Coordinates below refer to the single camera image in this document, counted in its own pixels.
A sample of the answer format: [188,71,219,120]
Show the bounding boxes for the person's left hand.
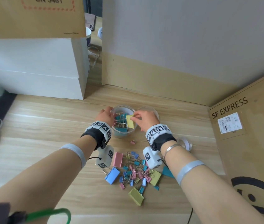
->
[95,106,116,127]

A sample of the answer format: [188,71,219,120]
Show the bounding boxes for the person's right hand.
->
[133,110,160,132]

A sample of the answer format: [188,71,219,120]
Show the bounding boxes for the yellow binder clip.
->
[126,115,135,129]

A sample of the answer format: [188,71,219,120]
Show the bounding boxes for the clear round plastic container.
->
[110,105,139,139]

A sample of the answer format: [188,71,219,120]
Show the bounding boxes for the person's left forearm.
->
[0,135,98,224]

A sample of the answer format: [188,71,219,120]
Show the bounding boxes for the person's right forearm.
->
[161,140,264,224]

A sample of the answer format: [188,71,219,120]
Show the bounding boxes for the clear round plastic lid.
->
[138,106,160,121]

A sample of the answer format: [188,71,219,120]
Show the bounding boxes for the heap of teal binder clips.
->
[114,112,132,133]

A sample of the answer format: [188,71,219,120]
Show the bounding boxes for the black left wristband with markers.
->
[81,121,112,150]

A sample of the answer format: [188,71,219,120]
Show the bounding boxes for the black wristband with markers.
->
[145,124,177,152]
[81,121,112,150]

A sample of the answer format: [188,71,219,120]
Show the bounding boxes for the black right wristband with markers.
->
[145,124,177,152]

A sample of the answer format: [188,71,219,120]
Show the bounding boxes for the large pink binder clip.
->
[112,152,123,168]

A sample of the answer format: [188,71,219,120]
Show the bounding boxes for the grey left armband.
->
[59,144,87,169]

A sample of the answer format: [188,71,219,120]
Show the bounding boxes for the grey armband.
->
[176,160,206,186]
[59,144,87,169]

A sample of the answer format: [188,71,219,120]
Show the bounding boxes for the pile of small colourful clips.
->
[119,151,160,194]

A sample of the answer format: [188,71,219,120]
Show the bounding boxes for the large teal binder clip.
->
[162,166,175,179]

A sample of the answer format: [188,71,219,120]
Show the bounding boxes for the medium yellow-green binder clip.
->
[149,170,162,187]

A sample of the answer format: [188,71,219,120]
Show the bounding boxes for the large blue binder clip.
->
[104,167,121,185]

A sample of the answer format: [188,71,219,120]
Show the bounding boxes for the grey right armband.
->
[176,160,206,186]

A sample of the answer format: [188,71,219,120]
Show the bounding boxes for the white mug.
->
[85,27,92,48]

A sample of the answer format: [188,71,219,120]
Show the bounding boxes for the large yellow-green binder clip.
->
[128,187,144,206]

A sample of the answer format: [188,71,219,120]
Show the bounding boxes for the dark phone with marker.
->
[84,13,97,32]

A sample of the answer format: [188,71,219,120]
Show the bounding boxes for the black mat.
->
[0,89,18,157]

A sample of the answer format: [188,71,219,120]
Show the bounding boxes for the cardboard box with white label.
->
[208,72,264,224]

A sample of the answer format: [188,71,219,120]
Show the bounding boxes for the cardboard box with red dashes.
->
[0,0,86,40]

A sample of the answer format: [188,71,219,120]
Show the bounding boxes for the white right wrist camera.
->
[142,146,163,170]

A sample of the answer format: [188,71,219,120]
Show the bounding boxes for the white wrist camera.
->
[142,146,163,170]
[95,145,115,169]

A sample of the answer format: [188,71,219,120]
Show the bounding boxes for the silver bracelet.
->
[163,143,183,159]

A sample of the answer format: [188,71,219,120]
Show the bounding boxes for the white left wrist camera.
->
[95,145,115,169]

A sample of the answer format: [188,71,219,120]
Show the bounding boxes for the thin white cable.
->
[88,46,100,68]

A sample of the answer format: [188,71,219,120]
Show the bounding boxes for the green looped cord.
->
[25,208,72,224]

